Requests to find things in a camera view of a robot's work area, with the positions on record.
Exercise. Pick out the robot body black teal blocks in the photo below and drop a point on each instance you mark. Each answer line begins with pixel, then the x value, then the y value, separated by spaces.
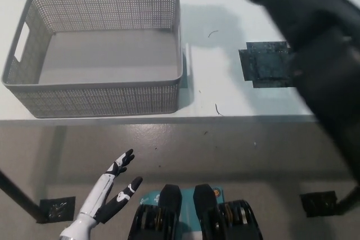
pixel 204 212

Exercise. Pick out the black metal table leg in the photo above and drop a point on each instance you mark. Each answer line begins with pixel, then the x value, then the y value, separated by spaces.
pixel 19 198

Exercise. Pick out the thin dark thread scrap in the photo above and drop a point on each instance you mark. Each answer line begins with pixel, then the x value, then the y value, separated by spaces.
pixel 213 33
pixel 218 110

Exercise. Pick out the small grey perforated plastic basket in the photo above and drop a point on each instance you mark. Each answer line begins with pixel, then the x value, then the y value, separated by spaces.
pixel 264 65

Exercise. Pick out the black square floor pad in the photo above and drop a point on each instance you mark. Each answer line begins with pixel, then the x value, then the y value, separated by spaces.
pixel 317 203
pixel 57 209

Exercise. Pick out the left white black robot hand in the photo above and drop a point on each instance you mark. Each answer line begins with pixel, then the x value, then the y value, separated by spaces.
pixel 98 200

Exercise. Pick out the large grey perforated plastic basket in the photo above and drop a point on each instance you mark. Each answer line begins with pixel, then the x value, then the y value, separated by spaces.
pixel 107 54

